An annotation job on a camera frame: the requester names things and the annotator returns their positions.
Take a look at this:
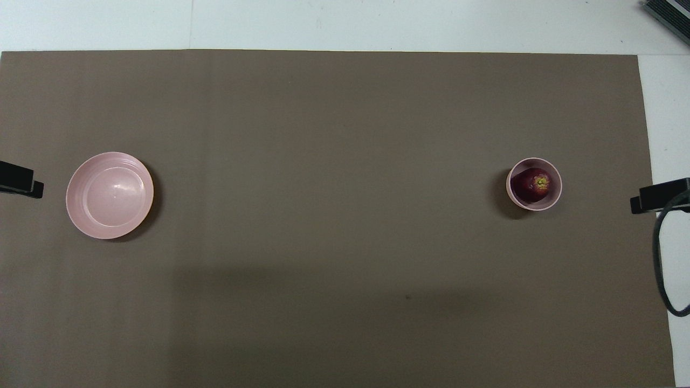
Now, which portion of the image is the red apple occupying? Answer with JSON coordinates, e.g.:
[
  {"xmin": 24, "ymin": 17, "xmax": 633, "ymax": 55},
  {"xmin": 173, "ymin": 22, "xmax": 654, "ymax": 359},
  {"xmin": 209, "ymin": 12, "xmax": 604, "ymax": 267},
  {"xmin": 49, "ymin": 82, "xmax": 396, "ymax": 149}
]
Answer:
[{"xmin": 511, "ymin": 167, "xmax": 551, "ymax": 204}]

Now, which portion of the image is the pink bowl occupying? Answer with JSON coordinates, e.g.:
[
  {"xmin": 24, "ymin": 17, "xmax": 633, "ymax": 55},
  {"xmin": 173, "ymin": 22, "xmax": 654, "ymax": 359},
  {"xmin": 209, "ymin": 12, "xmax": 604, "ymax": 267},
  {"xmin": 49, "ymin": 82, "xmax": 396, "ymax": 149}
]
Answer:
[{"xmin": 506, "ymin": 157, "xmax": 563, "ymax": 212}]

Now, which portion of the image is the pink plate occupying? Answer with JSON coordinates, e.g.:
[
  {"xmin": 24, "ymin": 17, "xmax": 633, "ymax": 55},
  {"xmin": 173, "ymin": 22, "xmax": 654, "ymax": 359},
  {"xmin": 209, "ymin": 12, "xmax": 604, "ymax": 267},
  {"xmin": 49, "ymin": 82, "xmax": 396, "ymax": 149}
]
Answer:
[{"xmin": 66, "ymin": 151, "xmax": 155, "ymax": 240}]

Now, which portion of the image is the dark ribbed panel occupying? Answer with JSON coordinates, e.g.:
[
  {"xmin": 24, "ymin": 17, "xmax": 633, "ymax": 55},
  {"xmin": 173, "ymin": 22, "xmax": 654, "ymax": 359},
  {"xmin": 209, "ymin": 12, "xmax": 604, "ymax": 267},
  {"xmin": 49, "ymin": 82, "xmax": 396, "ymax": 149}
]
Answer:
[{"xmin": 640, "ymin": 0, "xmax": 690, "ymax": 39}]

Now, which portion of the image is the brown table mat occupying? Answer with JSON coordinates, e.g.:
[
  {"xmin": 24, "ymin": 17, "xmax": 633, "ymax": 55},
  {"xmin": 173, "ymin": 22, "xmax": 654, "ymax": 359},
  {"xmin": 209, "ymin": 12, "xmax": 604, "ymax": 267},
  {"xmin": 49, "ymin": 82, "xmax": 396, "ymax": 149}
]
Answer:
[{"xmin": 0, "ymin": 50, "xmax": 675, "ymax": 388}]

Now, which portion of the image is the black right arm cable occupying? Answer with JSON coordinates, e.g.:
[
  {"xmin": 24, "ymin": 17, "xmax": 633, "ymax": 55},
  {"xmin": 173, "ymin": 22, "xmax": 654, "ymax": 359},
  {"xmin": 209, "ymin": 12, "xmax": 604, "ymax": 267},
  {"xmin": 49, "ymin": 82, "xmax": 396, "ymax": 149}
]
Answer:
[{"xmin": 652, "ymin": 189, "xmax": 690, "ymax": 317}]

